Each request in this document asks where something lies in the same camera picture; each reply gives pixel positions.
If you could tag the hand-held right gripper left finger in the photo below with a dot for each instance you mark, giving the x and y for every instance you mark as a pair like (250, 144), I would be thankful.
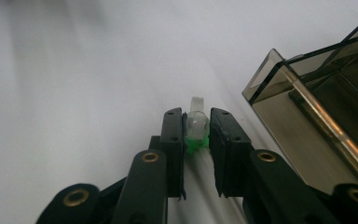
(171, 149)

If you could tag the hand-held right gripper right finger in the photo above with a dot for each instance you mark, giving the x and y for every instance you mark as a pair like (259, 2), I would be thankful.
(230, 149)

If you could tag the small clear green plastic part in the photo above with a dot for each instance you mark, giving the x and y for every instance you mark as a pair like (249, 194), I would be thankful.
(197, 127)

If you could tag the smoky transparent drawer box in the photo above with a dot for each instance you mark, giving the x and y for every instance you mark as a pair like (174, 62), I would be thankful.
(323, 118)

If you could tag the white board sheet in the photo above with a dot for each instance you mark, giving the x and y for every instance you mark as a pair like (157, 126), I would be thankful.
(74, 93)

